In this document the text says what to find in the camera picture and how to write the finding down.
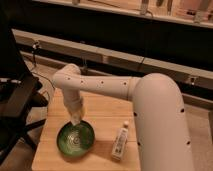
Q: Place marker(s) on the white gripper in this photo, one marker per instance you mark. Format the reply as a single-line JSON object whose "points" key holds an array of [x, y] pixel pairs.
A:
{"points": [[75, 109]]}

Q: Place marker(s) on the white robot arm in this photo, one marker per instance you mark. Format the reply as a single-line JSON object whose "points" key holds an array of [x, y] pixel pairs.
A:
{"points": [[158, 106]]}

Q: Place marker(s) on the green ceramic bowl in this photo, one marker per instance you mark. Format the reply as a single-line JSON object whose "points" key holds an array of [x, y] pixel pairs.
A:
{"points": [[75, 141]]}

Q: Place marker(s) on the wooden table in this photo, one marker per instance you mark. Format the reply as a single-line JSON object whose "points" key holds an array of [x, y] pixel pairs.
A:
{"points": [[106, 115]]}

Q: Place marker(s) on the black office chair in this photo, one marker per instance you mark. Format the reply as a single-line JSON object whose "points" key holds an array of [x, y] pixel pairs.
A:
{"points": [[19, 93]]}

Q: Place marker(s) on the white tube bottle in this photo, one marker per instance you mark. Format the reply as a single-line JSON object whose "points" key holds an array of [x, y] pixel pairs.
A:
{"points": [[120, 142]]}

